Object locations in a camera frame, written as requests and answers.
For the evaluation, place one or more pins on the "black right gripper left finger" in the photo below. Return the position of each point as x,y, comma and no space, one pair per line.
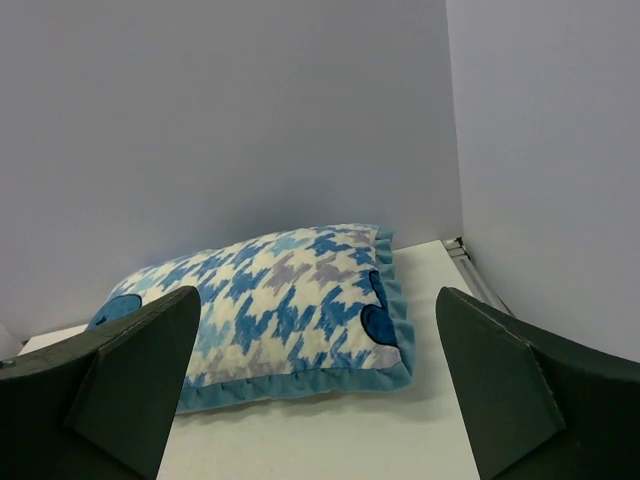
99,404

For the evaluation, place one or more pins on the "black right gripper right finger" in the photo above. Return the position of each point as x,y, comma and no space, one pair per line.
537,405

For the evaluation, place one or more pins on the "blue patterned pillowcase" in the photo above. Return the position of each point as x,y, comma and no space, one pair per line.
286,315

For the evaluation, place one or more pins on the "aluminium table frame rail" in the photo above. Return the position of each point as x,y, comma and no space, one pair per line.
475,282

